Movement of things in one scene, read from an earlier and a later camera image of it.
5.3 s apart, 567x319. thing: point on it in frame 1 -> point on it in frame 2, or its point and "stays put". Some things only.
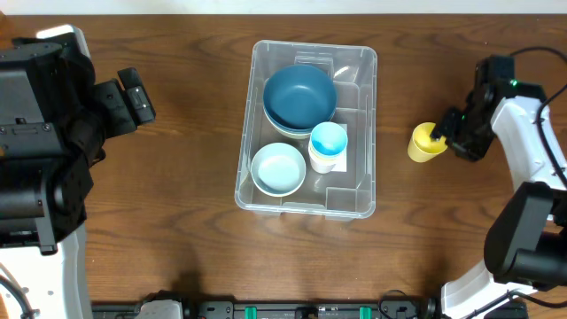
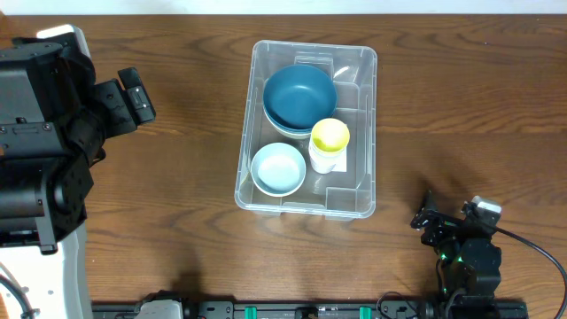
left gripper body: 117,106 stays put
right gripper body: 462,138 -> 437,223
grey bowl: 277,169 stays put
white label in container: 341,166 stays put
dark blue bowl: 299,119 stays put
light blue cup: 329,139 -> 316,155
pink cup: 322,167 stays put
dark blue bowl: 299,97 stays put
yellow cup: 422,147 -> 330,135
